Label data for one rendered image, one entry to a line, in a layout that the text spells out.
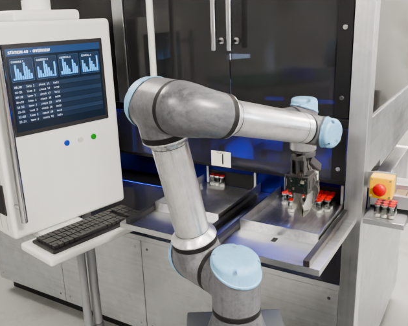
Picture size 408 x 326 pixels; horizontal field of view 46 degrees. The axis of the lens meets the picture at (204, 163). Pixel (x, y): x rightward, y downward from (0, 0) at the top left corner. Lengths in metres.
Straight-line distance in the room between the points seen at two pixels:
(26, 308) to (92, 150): 1.32
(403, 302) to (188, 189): 2.04
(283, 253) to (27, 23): 1.12
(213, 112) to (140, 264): 1.45
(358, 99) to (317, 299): 0.76
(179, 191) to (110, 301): 1.52
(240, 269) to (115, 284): 1.44
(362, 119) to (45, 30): 1.11
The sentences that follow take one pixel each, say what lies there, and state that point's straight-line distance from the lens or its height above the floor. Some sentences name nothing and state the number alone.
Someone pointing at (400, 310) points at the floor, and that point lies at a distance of 2.89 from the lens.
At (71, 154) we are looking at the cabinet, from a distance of 1.88.
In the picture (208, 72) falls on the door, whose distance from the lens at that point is 1.81.
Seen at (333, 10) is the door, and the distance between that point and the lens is 1.61.
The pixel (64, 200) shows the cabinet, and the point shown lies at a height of 0.89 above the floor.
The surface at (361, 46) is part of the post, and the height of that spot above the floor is 1.44.
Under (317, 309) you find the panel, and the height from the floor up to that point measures 0.48.
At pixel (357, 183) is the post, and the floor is 1.00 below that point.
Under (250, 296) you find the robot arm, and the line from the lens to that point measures 1.12.
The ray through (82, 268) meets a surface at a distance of 2.20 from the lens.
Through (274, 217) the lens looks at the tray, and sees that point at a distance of 1.66.
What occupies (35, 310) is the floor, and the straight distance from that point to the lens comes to 2.96.
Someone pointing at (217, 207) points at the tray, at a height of 0.88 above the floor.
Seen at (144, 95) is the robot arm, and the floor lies 1.39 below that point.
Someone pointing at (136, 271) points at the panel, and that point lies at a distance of 2.33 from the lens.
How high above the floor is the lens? 1.55
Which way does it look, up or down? 17 degrees down
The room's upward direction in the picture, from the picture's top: 2 degrees counter-clockwise
